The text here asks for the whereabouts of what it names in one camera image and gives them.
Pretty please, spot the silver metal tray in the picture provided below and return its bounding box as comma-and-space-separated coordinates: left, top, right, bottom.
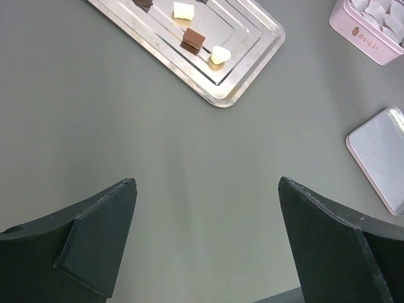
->
91, 1, 285, 108

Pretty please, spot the white heart chocolate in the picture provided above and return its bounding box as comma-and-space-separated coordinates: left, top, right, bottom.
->
210, 45, 232, 65

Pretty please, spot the white rectangular chocolate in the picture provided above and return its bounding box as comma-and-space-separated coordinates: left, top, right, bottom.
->
173, 2, 195, 21

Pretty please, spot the pink chocolate tin box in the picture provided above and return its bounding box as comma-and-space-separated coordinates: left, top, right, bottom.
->
329, 0, 403, 66

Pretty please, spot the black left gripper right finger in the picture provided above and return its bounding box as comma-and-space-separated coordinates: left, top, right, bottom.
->
278, 177, 403, 302

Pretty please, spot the brown milk chocolate block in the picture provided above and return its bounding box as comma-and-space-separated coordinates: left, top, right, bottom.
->
180, 28, 206, 55

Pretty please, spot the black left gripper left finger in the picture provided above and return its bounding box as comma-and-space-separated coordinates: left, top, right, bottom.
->
1, 178, 137, 302

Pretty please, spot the dark round chocolate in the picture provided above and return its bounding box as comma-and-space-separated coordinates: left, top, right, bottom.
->
133, 0, 153, 13

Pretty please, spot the silver tin lid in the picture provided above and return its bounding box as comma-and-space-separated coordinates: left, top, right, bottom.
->
345, 106, 403, 216

